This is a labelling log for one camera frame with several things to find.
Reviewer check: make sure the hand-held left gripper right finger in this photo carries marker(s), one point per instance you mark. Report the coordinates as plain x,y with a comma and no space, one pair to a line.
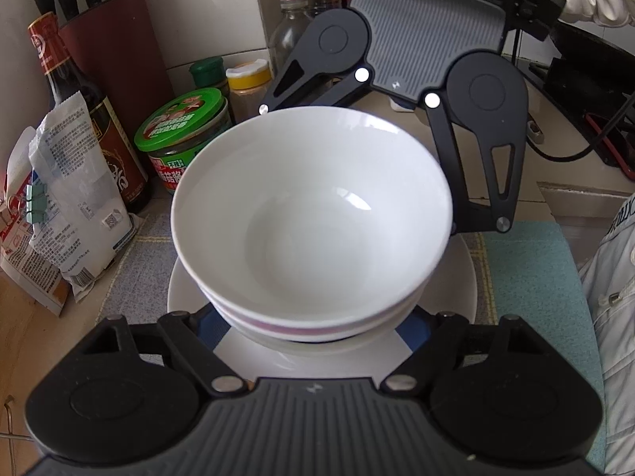
411,329

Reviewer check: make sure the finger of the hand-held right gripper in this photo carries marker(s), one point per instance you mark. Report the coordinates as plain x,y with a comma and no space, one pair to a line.
501,208
278,101

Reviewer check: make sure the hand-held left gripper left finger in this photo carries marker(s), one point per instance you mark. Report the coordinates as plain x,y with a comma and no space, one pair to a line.
208,327

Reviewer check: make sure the white floral plate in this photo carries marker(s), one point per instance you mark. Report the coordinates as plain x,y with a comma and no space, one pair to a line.
446,287

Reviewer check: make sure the white bowl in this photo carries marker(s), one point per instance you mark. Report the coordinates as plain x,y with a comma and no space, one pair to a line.
307,335
307,218

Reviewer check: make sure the yellow-lid spice jar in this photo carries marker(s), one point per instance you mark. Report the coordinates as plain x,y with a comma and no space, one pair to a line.
248,94

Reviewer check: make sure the clear red-cap glass bottle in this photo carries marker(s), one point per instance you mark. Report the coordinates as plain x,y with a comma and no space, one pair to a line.
290,29

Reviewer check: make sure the small green-cap jar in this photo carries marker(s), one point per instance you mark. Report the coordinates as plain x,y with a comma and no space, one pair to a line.
208,72

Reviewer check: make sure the grey checked table mat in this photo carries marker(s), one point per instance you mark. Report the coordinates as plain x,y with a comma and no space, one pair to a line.
526,282

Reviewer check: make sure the green-lid sauce jar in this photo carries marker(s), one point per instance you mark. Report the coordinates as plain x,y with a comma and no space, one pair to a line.
178,124

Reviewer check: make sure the person's white jacket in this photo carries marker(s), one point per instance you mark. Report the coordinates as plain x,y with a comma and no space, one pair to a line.
615,307

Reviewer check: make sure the dark red knife block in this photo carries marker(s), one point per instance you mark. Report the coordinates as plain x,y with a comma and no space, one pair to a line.
119,49

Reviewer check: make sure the red white seasoning packet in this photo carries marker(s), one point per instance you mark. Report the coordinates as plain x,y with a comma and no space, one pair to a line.
25,267

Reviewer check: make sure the dark soy sauce bottle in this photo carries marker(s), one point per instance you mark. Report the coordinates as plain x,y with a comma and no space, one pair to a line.
74,84

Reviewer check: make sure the green binder clip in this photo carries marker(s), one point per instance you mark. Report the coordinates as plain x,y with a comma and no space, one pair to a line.
37,203

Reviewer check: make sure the folded white bag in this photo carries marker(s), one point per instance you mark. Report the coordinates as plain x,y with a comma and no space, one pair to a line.
20,158

